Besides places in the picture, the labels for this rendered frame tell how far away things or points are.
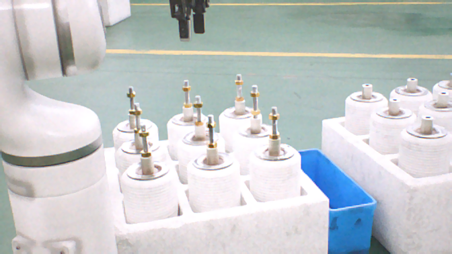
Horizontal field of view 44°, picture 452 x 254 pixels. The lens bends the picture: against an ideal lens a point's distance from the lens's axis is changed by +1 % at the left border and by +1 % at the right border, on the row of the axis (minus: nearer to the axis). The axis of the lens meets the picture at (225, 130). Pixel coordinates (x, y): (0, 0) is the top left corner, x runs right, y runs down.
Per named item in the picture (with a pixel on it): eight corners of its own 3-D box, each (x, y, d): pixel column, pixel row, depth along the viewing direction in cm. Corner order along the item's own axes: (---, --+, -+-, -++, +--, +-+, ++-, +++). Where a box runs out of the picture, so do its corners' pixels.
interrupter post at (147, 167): (151, 168, 101) (149, 151, 99) (157, 173, 99) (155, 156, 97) (139, 172, 99) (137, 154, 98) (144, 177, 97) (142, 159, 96)
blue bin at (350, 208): (377, 254, 116) (380, 203, 111) (327, 264, 113) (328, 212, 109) (317, 190, 143) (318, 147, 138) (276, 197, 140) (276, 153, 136)
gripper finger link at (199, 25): (203, 14, 106) (204, 33, 107) (204, 13, 106) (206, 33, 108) (192, 13, 106) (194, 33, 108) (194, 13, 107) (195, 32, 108)
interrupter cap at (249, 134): (273, 125, 118) (272, 122, 118) (275, 138, 111) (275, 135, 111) (237, 126, 118) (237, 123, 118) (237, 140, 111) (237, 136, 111)
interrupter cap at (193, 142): (174, 144, 111) (174, 140, 111) (194, 131, 117) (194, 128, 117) (207, 149, 108) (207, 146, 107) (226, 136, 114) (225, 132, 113)
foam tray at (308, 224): (327, 281, 108) (329, 199, 101) (122, 323, 99) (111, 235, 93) (264, 192, 143) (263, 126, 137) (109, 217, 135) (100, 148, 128)
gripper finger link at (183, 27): (179, 9, 100) (181, 37, 102) (173, 11, 97) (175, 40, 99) (187, 9, 99) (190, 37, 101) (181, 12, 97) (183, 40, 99)
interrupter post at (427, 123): (435, 134, 110) (436, 118, 109) (424, 136, 109) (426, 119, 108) (428, 130, 112) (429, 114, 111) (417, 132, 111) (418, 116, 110)
